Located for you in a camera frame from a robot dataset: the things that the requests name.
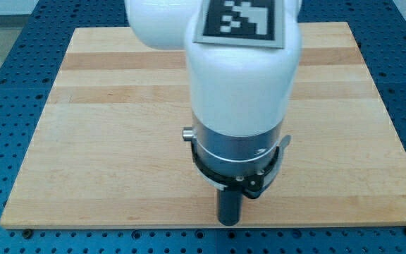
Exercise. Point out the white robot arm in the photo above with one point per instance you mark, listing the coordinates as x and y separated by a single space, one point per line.
242 58

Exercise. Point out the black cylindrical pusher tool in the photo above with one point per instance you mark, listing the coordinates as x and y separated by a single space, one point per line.
229 204

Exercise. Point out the light wooden board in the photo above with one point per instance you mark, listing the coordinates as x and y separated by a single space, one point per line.
107 152

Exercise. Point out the black white fiducial marker tag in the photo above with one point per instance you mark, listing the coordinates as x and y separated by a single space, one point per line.
245 23

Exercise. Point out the blue perforated table plate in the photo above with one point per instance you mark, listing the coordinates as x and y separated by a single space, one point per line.
31 67

